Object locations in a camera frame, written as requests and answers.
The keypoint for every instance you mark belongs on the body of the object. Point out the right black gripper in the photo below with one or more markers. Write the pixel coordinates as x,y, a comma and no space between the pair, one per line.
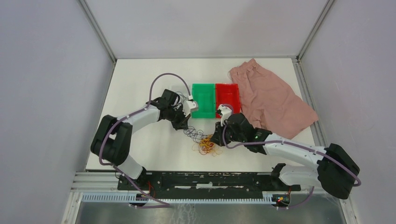
217,137

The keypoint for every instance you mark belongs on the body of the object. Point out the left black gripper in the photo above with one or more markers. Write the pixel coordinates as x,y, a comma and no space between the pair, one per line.
182,124

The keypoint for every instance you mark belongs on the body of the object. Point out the clear plastic bin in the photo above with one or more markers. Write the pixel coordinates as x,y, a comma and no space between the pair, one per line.
181,98

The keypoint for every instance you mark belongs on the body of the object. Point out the pink cloth shorts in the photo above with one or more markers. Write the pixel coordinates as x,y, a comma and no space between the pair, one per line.
270,103

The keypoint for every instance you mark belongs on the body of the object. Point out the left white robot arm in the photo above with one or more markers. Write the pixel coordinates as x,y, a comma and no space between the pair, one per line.
112,140

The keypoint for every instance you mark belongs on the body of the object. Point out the green plastic bin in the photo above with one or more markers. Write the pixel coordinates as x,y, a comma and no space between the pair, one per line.
204,95

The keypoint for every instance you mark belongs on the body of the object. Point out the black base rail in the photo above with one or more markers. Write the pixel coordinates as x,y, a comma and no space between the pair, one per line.
211,185

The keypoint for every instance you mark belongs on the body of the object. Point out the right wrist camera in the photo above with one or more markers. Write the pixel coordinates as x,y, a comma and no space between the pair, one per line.
224,111

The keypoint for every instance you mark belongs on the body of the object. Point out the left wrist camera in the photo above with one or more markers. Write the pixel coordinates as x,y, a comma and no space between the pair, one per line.
190,106

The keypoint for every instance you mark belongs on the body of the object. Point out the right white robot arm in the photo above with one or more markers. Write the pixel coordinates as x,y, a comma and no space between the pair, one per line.
330,168

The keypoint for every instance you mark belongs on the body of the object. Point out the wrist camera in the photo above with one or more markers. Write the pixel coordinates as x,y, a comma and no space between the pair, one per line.
224,111
190,106

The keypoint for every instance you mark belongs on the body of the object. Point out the red plastic bin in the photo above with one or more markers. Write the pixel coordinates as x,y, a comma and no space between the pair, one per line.
227,94

